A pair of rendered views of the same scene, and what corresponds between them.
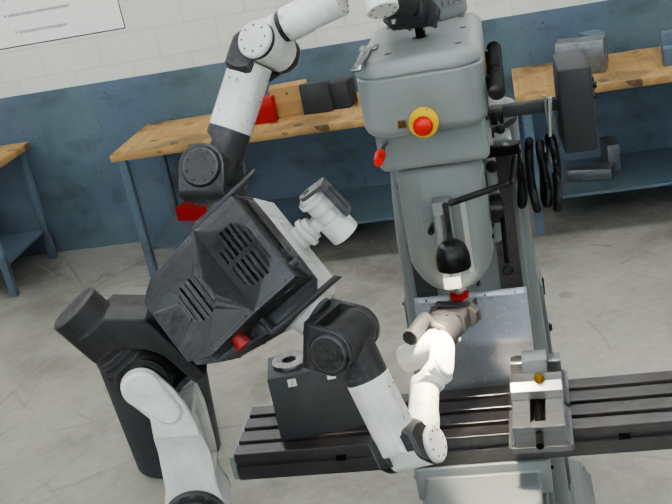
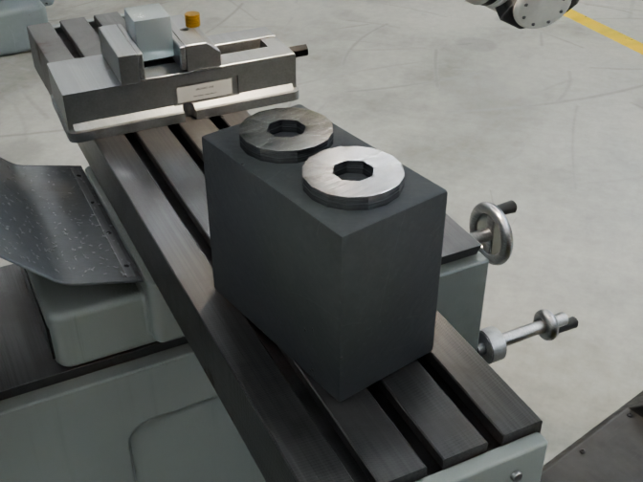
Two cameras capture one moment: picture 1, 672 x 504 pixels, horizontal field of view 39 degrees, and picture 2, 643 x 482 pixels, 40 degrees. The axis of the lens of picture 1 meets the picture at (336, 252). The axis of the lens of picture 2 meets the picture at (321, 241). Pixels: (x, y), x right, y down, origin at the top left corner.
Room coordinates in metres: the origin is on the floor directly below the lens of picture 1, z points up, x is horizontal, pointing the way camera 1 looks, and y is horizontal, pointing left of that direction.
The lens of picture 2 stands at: (2.63, 0.68, 1.52)
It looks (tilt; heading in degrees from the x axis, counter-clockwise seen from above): 35 degrees down; 232
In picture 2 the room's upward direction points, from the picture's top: straight up
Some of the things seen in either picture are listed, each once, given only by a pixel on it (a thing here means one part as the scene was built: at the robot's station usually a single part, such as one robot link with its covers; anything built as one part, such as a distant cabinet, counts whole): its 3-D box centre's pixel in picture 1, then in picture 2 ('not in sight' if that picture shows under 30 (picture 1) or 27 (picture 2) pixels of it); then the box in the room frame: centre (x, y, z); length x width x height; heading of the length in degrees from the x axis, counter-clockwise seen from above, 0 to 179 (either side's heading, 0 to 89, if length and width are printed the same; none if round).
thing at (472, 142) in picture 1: (435, 124); not in sight; (2.15, -0.28, 1.68); 0.34 x 0.24 x 0.10; 168
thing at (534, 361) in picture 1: (535, 365); (148, 32); (2.07, -0.43, 1.05); 0.06 x 0.05 x 0.06; 76
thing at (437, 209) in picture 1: (447, 243); not in sight; (2.00, -0.25, 1.44); 0.04 x 0.04 x 0.21; 78
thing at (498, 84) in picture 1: (493, 68); not in sight; (2.11, -0.42, 1.79); 0.45 x 0.04 x 0.04; 168
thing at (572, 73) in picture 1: (576, 100); not in sight; (2.33, -0.66, 1.62); 0.20 x 0.09 x 0.21; 168
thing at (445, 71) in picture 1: (426, 71); not in sight; (2.12, -0.28, 1.81); 0.47 x 0.26 x 0.16; 168
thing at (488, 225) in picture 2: not in sight; (474, 238); (1.62, -0.17, 0.64); 0.16 x 0.12 x 0.12; 168
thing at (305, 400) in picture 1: (315, 389); (319, 239); (2.20, 0.12, 1.04); 0.22 x 0.12 x 0.20; 89
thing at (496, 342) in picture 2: not in sight; (527, 331); (1.62, -0.02, 0.52); 0.22 x 0.06 x 0.06; 168
